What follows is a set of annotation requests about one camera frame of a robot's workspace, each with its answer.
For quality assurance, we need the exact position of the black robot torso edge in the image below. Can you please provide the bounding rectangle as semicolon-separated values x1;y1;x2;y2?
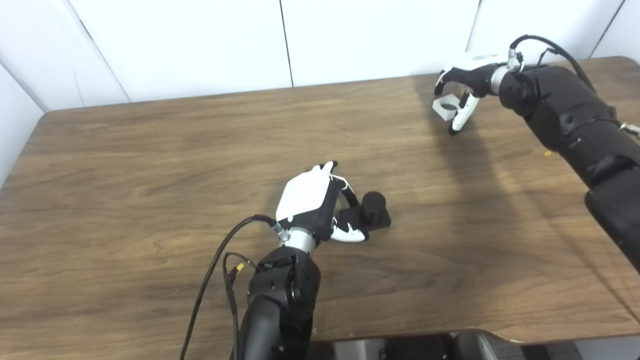
307;330;591;360

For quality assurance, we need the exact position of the white and black right hand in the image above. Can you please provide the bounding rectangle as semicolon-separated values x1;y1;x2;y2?
433;52;508;136

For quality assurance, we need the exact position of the white square piece with hole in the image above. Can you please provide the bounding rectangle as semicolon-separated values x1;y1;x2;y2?
432;94;464;122

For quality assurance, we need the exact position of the white and black left hand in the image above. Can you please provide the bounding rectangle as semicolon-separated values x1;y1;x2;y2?
275;160;370;244

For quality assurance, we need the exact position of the black peg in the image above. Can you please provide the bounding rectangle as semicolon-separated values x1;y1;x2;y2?
339;191;392;232

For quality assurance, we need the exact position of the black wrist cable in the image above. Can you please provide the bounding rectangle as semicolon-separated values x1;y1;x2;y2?
179;214;281;360
508;34;598;93

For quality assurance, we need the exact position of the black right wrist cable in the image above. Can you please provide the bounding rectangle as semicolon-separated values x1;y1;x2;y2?
508;34;598;93

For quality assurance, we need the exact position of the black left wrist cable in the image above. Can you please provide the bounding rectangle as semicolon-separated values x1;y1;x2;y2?
179;214;281;360

